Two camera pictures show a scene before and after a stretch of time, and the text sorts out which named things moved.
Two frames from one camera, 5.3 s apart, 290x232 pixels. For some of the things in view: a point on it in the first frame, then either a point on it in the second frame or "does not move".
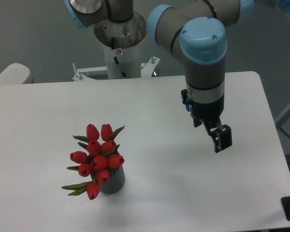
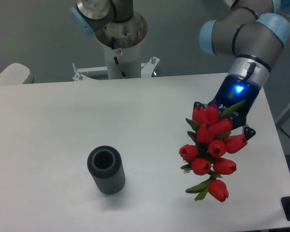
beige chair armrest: (15, 73) does not move
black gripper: (209, 114) -> (233, 90)
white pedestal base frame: (147, 70) does not move
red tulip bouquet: (100, 156) -> (211, 143)
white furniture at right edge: (288, 123) does not move
